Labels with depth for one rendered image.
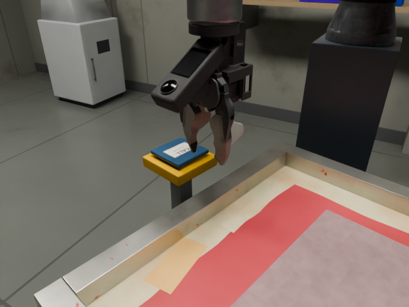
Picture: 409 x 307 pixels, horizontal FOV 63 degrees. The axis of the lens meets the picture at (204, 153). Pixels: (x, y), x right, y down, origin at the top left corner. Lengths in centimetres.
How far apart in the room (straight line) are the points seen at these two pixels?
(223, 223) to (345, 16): 53
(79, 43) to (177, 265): 324
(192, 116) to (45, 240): 171
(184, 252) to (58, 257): 150
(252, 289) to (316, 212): 22
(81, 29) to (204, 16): 317
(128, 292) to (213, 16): 39
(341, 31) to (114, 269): 67
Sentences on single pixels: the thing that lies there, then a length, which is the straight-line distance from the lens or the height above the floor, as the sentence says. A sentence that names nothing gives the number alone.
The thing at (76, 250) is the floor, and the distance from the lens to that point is 202.
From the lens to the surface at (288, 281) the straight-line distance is 53.
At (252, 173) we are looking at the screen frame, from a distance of 68.
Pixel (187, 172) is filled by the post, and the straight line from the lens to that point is 75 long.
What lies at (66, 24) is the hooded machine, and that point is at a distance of 372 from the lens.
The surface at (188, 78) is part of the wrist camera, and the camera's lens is 44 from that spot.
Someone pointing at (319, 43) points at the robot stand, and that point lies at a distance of 83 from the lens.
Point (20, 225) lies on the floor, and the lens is 232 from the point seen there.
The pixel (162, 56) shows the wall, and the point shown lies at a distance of 392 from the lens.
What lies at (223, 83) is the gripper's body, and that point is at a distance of 47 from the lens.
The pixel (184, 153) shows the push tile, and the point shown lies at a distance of 78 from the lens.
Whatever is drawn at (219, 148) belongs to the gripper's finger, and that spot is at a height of 111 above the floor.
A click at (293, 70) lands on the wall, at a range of 328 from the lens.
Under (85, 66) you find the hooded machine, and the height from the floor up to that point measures 48.
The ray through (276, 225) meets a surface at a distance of 61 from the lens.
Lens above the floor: 135
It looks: 29 degrees down
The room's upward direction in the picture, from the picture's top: straight up
